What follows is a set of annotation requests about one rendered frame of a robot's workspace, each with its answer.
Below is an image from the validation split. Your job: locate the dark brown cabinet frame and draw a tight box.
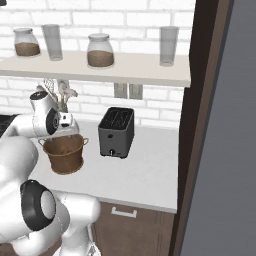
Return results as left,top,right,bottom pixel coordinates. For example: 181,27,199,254
168,0,234,256

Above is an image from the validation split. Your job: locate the dark grey toaster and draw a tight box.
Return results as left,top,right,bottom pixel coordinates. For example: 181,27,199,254
97,106,135,159

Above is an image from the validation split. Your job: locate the black hob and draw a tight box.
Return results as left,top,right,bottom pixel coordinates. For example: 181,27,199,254
0,114,20,138

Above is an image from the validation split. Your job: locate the brown drawer front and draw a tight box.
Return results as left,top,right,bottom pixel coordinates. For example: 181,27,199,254
90,201,176,256

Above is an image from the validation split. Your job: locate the pot of white kitchen utensils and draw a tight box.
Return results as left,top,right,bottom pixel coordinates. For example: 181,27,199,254
42,78,80,114

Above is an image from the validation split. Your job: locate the beige wall shelf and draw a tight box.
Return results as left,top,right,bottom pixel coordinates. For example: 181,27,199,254
0,49,192,88

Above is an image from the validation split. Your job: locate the brown copper basket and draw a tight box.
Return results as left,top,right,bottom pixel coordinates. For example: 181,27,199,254
37,133,90,176

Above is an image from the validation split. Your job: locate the glass jar with brown contents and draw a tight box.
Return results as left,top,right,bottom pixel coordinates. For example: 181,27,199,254
86,33,115,69
13,27,42,58

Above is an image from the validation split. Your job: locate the grey tall cabinet door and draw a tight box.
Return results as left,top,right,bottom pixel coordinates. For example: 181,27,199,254
179,0,256,256

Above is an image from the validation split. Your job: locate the clear glass tumbler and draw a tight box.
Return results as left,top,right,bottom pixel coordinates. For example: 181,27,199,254
41,23,64,62
159,25,180,67

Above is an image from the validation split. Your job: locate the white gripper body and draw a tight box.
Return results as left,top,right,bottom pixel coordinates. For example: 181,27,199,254
55,120,81,138

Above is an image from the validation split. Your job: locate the white drawer handle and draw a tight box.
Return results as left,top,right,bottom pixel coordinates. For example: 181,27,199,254
110,206,138,219

